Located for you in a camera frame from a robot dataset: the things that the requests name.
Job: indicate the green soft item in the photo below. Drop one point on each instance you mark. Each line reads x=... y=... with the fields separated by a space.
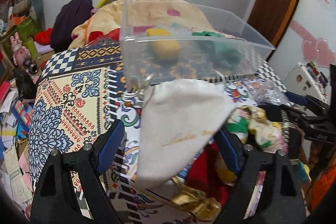
x=221 y=54

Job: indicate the colourful pencil case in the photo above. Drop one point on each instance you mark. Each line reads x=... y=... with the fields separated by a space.
x=23 y=113

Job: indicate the black plastic bag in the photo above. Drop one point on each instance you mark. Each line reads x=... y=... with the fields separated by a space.
x=27 y=90

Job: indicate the white drawstring pouch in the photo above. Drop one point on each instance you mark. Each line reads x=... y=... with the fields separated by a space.
x=179 y=118

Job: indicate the yellow soft block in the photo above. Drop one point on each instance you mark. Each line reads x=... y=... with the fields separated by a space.
x=165 y=50

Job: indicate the beige plush blanket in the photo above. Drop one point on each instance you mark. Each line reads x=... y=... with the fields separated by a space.
x=141 y=13

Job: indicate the clear plastic storage box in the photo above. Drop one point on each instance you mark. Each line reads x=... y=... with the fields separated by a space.
x=141 y=63

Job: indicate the white shelf with small items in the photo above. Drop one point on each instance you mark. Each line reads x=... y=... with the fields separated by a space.
x=305 y=79

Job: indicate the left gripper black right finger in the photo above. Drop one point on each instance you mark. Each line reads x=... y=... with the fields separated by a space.
x=281 y=200

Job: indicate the clear bag of silver items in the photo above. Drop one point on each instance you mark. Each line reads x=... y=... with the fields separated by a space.
x=268 y=93

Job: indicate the floral fabric pouch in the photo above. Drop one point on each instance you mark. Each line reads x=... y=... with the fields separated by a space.
x=251 y=121

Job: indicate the pink rabbit toy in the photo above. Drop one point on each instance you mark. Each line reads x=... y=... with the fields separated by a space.
x=21 y=55

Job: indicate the pink heart wall sticker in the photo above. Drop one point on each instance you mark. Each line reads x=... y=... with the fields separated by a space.
x=316 y=50

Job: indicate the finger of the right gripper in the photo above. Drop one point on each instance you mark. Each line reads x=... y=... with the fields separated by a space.
x=287 y=117
x=296 y=98

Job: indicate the green cardboard box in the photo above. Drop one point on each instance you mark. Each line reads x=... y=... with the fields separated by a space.
x=26 y=29

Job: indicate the dark purple garment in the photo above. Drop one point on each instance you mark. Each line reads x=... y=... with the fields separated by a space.
x=72 y=14

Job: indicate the red velvet pouch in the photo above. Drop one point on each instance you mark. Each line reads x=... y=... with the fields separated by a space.
x=203 y=176

